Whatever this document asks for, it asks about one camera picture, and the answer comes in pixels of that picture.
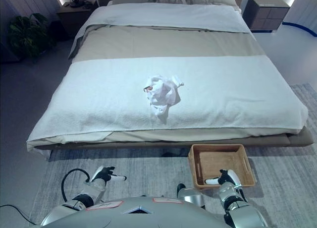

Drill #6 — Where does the low brown wooden nightstand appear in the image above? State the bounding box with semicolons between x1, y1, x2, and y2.
55;0;99;38

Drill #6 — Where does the white folded bed sheet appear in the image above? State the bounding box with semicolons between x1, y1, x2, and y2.
71;3;251;53

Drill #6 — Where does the grey striped floor rug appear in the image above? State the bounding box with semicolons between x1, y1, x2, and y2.
29;83;317;228

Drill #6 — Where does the silver robot torso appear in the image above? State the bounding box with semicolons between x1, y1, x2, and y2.
39;195;248;228

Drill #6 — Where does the black floor cable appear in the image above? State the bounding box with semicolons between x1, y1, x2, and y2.
0;204;38;225

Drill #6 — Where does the wooden woven laundry basket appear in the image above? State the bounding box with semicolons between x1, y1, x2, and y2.
187;144;257;190

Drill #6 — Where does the taupe upholstered bed frame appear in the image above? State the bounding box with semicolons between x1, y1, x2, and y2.
31;125;314;155

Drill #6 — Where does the dark cube nightstand with drawers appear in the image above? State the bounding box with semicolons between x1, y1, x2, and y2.
242;0;291;32

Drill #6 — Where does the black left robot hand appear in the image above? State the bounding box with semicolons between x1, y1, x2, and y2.
90;165;127;183

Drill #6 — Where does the silver right robot leg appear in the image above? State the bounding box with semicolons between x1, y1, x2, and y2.
176;183;207;210

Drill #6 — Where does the white garment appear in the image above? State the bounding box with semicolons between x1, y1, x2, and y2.
143;75;185;125

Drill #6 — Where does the large bed with blankets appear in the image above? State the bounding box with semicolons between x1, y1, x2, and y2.
26;55;309;149

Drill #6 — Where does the green leafy potted plant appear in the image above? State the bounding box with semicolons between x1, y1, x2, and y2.
5;13;56;62

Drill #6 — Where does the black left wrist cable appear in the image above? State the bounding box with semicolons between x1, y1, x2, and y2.
61;169;91;203

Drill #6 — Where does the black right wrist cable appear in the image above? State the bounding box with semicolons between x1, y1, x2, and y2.
235;185;249;203

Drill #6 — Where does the beige duvet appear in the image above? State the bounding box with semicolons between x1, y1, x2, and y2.
68;24;267;64

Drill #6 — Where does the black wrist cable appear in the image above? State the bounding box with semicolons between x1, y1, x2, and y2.
61;169;91;203
235;185;249;203

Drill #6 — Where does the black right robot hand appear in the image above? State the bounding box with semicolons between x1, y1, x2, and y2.
204;169;241;189

